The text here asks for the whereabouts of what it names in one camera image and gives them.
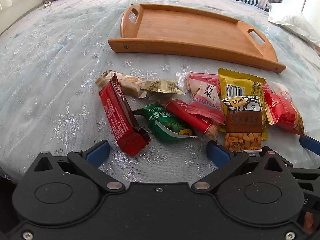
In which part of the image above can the pink cake packet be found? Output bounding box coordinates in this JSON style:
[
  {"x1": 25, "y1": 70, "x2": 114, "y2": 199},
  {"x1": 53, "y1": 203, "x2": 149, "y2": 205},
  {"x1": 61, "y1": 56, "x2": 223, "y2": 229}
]
[{"x1": 187, "y1": 77, "x2": 225, "y2": 125}]

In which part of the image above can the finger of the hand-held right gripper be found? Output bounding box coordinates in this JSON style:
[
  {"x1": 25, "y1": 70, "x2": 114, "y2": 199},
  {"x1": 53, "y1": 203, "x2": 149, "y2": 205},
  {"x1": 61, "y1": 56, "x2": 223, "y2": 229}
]
[{"x1": 299, "y1": 134, "x2": 320, "y2": 156}]

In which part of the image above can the green candy packet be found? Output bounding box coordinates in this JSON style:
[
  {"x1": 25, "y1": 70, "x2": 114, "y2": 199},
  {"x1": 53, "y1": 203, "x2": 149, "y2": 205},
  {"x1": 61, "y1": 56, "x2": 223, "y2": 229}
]
[{"x1": 132, "y1": 103, "x2": 198, "y2": 141}]

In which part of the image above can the red biscuit packet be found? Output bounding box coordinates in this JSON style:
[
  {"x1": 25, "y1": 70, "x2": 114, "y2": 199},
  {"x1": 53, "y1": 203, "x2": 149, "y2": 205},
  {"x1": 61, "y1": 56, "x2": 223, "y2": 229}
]
[{"x1": 160, "y1": 98, "x2": 219, "y2": 140}]

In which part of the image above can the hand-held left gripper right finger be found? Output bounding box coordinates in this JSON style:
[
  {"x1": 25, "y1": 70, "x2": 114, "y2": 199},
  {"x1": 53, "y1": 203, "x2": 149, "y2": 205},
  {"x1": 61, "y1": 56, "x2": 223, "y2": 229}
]
[{"x1": 191, "y1": 140, "x2": 288, "y2": 193}]

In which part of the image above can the white pillow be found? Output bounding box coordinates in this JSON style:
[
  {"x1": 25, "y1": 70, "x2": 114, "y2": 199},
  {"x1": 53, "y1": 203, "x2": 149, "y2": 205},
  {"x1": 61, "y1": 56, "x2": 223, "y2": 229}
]
[{"x1": 268, "y1": 2, "x2": 320, "y2": 47}]

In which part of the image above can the wooden serving tray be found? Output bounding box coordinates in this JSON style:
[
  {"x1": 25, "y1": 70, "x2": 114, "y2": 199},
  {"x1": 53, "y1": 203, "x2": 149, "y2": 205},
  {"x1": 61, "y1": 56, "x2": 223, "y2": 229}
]
[{"x1": 107, "y1": 3, "x2": 287, "y2": 74}]

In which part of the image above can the pink-red snack packet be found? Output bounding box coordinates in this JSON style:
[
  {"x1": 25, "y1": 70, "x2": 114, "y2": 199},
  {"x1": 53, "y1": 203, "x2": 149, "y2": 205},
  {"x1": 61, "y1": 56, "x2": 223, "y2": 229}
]
[{"x1": 176, "y1": 72, "x2": 222, "y2": 94}]

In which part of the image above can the yellow snack packet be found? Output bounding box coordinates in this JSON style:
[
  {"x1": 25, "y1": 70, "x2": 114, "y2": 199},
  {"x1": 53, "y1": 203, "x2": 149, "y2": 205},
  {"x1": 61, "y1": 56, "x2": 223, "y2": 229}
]
[{"x1": 217, "y1": 67, "x2": 268, "y2": 141}]

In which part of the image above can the gold snack packet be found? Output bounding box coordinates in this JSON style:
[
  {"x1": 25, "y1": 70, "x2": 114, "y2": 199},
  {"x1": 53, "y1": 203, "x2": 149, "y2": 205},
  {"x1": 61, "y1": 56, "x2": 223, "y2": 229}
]
[{"x1": 141, "y1": 79, "x2": 186, "y2": 95}]

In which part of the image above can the beige wafer snack packet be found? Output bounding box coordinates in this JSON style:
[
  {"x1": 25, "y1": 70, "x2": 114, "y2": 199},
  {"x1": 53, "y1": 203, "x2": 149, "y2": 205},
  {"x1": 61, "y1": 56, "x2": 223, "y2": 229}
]
[{"x1": 96, "y1": 70, "x2": 152, "y2": 98}]

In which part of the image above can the dark red chocolate bar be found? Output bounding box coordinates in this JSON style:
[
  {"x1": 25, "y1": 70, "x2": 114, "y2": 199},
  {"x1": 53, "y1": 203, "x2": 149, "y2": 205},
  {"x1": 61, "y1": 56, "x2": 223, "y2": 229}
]
[{"x1": 99, "y1": 74, "x2": 151, "y2": 156}]

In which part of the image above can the sheer snowflake cloth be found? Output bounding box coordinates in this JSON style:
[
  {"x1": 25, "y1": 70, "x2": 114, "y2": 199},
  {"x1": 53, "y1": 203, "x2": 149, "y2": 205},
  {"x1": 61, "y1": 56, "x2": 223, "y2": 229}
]
[{"x1": 0, "y1": 0, "x2": 320, "y2": 185}]

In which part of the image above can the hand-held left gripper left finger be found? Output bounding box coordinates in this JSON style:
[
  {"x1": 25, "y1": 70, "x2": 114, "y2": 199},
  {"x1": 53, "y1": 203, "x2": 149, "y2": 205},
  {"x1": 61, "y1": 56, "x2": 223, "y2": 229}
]
[{"x1": 33, "y1": 139, "x2": 126, "y2": 195}]

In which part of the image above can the brown seeds packet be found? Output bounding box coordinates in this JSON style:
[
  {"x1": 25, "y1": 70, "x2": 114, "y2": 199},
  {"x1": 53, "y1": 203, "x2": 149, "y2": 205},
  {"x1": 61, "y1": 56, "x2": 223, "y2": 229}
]
[{"x1": 221, "y1": 95, "x2": 263, "y2": 153}]

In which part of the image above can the red peanut packet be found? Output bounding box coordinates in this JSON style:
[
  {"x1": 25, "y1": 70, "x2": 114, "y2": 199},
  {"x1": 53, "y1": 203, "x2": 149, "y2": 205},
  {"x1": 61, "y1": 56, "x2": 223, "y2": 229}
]
[{"x1": 262, "y1": 81, "x2": 306, "y2": 137}]

